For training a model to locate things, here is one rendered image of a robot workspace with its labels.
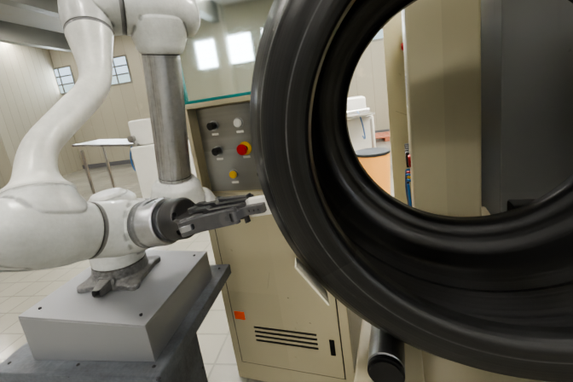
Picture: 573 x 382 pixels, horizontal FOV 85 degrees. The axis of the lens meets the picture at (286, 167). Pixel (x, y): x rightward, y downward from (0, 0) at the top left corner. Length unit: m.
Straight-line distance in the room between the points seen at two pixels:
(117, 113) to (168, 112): 9.28
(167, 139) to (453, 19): 0.76
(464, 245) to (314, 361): 1.01
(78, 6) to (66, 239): 0.53
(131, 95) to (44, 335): 9.01
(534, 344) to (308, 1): 0.39
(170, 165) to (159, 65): 0.29
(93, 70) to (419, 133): 0.70
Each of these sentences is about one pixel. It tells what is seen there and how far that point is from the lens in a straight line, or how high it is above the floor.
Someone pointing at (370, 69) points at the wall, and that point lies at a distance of 8.14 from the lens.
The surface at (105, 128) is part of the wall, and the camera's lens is 10.53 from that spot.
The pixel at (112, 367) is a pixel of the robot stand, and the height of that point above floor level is 0.65.
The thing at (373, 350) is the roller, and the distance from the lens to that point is 0.47.
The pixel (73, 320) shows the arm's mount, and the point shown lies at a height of 0.77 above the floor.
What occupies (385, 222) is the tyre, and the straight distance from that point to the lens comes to 0.64.
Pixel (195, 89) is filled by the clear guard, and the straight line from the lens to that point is 1.27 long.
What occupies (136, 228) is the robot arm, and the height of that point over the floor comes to 1.06.
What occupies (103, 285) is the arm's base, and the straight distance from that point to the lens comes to 1.07.
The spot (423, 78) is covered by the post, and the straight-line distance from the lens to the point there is 0.69.
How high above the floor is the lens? 1.24
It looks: 13 degrees down
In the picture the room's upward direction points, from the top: 8 degrees counter-clockwise
